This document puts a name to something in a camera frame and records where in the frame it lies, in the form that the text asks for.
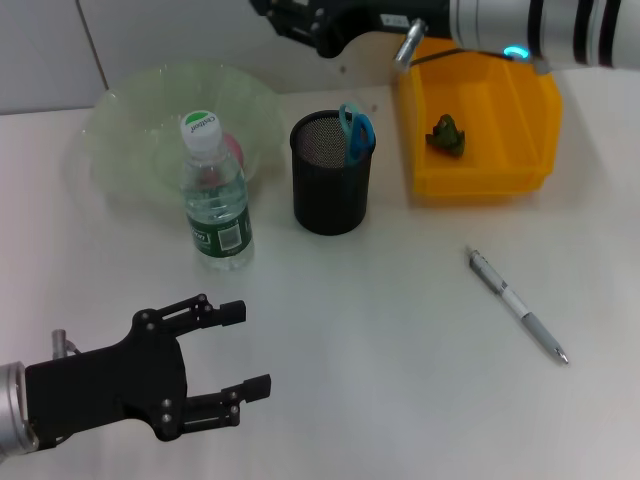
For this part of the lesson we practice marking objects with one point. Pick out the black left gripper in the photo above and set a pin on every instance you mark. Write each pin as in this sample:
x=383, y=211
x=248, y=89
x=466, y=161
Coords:
x=110, y=390

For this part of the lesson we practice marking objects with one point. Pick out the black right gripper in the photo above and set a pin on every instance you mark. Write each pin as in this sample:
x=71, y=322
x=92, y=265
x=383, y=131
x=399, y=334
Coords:
x=380, y=15

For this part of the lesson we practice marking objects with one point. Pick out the water bottle green label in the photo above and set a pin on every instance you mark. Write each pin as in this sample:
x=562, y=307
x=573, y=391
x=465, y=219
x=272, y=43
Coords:
x=220, y=235

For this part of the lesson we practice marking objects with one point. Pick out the blue scissors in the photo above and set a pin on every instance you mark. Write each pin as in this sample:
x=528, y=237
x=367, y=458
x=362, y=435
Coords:
x=357, y=142

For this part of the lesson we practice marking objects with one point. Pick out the green plastic wrapper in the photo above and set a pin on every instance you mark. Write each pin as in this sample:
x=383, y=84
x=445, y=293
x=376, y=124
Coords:
x=445, y=135

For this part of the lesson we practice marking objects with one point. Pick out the white grey ballpoint pen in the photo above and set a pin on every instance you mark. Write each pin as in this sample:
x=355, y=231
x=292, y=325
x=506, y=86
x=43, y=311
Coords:
x=520, y=305

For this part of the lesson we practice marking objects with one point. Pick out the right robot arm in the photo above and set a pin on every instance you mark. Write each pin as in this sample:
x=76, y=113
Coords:
x=500, y=22

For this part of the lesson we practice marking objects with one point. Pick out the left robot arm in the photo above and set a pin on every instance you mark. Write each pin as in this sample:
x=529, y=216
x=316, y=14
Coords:
x=15, y=410

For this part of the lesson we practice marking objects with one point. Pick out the black mesh pen holder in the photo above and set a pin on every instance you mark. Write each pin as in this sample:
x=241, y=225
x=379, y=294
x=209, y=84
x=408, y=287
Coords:
x=332, y=200

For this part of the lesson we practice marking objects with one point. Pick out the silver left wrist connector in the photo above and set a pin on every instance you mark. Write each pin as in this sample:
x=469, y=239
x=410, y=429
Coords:
x=60, y=342

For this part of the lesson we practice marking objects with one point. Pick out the pale green plastic bowl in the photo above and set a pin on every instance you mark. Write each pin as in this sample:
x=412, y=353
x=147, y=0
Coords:
x=140, y=125

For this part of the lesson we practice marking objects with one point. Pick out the yellow plastic storage bin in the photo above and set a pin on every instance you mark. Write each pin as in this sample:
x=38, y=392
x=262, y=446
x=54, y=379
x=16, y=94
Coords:
x=450, y=170

